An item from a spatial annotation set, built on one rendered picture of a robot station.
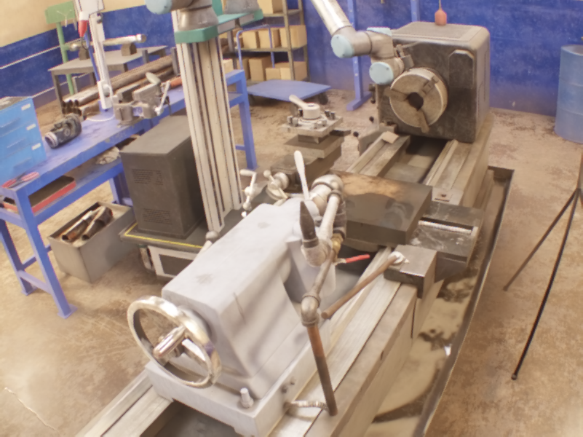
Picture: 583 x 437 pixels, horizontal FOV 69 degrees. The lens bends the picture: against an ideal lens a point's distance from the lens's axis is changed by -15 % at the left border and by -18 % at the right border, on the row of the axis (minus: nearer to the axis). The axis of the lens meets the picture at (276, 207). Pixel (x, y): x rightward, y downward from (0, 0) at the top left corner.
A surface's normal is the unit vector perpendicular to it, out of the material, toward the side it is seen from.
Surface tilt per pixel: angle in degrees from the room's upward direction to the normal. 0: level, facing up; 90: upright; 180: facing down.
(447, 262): 90
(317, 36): 90
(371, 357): 0
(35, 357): 0
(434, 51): 90
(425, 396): 0
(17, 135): 90
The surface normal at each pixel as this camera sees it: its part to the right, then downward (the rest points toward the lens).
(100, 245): 0.88, 0.15
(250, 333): 0.76, -0.14
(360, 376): -0.11, -0.87
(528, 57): -0.51, 0.46
